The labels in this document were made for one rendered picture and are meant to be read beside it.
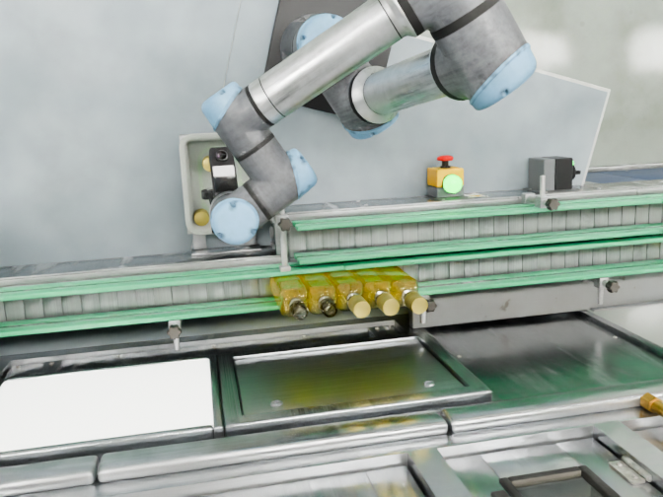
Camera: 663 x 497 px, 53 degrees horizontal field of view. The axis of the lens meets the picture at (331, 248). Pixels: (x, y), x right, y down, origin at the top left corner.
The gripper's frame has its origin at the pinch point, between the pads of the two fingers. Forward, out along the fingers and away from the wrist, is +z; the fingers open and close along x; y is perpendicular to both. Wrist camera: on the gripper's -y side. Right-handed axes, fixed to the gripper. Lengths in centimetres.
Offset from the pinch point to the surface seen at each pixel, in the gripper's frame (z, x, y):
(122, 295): 3.7, -23.2, 22.5
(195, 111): 16.7, -4.8, -16.1
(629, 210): 4, 100, 11
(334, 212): 3.9, 24.5, 7.3
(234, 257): 5.0, 1.3, 16.3
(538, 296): 4, 75, 31
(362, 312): -24.4, 23.4, 22.3
